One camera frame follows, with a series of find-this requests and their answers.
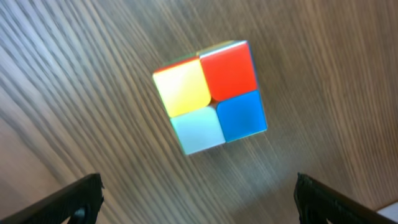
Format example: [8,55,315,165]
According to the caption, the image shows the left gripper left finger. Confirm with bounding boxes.
[1,173,104,224]

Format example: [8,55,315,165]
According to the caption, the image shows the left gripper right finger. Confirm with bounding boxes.
[294,173,397,224]

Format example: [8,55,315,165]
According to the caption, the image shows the colourful two-by-two puzzle cube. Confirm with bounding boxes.
[152,40,267,155]

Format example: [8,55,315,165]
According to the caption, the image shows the pink white open box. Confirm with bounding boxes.
[377,202,398,223]

